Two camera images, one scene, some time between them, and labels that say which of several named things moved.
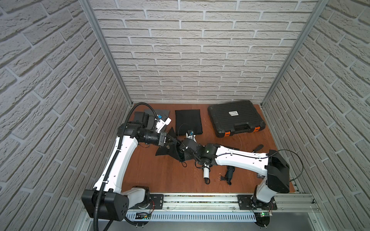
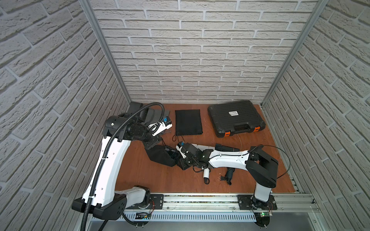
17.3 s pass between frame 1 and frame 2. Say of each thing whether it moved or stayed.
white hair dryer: stayed
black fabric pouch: stayed
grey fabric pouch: stayed
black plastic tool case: stayed
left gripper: moved
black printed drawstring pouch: moved
